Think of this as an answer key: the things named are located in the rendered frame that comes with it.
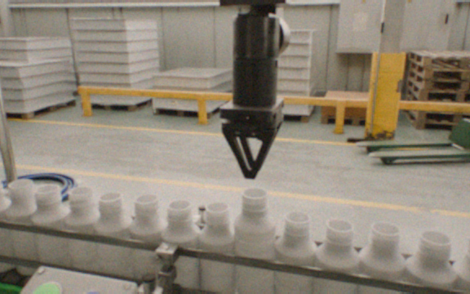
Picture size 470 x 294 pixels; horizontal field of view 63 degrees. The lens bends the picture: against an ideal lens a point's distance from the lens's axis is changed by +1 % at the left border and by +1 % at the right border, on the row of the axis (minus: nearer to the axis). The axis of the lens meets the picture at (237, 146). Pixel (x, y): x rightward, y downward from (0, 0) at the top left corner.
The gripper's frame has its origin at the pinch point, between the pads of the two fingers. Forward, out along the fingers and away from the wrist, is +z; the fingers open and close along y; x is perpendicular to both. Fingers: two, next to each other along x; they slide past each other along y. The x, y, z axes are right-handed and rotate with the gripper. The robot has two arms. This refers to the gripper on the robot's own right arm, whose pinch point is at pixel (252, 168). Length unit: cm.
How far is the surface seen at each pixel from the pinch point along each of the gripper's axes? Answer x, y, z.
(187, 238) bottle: 9.3, -1.2, 11.3
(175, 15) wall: 316, 701, -48
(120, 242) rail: 19.6, -2.6, 12.8
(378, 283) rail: -17.2, -2.7, 12.7
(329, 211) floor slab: -11, 242, 118
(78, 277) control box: 19.0, -12.9, 11.8
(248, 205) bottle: 0.1, -1.5, 4.7
